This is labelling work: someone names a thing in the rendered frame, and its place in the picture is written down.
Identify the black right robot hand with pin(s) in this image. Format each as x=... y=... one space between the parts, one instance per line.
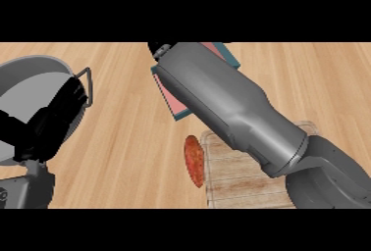
x=155 y=48

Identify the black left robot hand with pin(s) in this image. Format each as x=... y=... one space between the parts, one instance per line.
x=53 y=124

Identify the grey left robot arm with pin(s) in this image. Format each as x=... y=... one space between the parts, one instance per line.
x=28 y=189

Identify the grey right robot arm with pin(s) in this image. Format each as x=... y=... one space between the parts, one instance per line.
x=240 y=111

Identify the teal box with pink inside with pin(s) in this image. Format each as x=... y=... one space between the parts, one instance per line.
x=168 y=96

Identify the pale wooden cutting board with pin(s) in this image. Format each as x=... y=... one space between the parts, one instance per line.
x=236 y=184

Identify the grey metal pot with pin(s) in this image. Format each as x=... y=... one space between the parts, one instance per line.
x=28 y=83

